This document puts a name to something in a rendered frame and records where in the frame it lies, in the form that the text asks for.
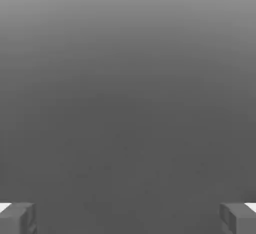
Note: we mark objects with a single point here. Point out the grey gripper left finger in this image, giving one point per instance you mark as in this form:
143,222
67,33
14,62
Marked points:
16,220

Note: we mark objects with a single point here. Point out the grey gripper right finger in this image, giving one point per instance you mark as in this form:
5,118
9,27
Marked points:
240,220

